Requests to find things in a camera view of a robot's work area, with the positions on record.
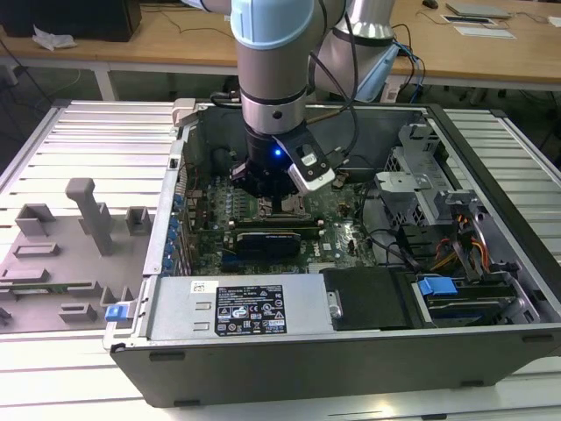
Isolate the black RAM slot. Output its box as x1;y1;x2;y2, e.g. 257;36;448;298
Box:
227;227;325;234
227;224;325;231
227;219;325;226

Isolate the CPU socket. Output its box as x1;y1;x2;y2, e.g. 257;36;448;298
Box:
255;190;310;221

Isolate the black graphics card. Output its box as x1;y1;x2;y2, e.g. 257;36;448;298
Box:
234;230;304;258

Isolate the green motherboard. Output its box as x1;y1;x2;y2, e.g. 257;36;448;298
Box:
188;172;383;275

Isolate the grey metal disk bay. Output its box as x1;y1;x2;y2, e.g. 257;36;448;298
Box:
375;122;444;220

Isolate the wooden desk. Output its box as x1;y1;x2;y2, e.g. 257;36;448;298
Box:
0;0;561;103

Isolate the pale blue teach pendant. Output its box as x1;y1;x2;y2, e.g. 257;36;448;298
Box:
350;43;401;103

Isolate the silver power supply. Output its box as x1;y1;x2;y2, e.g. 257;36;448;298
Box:
146;275;335;341

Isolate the black plastic shroud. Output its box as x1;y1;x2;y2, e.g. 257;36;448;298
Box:
319;268;415;332

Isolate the blue case latch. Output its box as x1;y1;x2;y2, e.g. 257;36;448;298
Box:
105;303;127;325

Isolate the hard disk in blue carrier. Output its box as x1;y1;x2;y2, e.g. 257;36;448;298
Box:
417;275;521;328

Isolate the black PC case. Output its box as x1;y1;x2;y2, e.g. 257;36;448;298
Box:
103;101;561;409

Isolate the black box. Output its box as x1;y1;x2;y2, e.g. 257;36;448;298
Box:
0;0;144;43

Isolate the grey parts rack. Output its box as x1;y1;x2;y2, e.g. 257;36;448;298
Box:
0;177;155;335

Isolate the crumpled white paper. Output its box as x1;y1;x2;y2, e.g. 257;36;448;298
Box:
32;24;79;52

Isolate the white paper sheet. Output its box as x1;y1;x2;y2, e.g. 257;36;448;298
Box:
452;25;515;41

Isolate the grey laptop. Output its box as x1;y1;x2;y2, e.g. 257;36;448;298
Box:
445;1;513;20

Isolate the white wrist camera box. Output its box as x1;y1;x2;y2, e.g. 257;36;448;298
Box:
270;131;337;195

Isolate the grey case latch handle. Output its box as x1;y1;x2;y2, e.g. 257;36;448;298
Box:
171;98;198;129

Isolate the blue cable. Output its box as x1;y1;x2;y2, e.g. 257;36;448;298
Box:
395;41;427;100

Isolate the black cable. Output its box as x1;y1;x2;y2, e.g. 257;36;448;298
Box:
391;22;416;85

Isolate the orange yellow wire bundle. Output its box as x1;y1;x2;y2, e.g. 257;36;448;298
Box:
431;213;488;274

